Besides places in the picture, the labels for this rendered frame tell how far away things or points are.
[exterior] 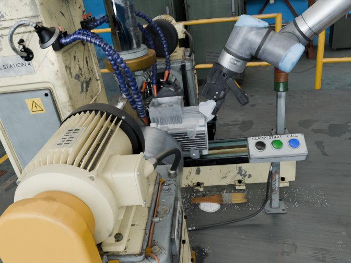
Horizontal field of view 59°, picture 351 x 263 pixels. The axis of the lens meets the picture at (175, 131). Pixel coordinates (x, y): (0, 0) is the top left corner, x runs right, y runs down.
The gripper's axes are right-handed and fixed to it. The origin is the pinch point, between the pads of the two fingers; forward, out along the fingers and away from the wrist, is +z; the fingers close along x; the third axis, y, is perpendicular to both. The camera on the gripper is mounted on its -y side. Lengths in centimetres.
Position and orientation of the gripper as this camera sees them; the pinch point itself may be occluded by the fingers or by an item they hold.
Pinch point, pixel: (209, 119)
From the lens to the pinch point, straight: 112.8
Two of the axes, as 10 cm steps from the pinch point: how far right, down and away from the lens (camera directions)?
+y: -9.2, -3.7, -1.2
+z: -3.8, 8.0, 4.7
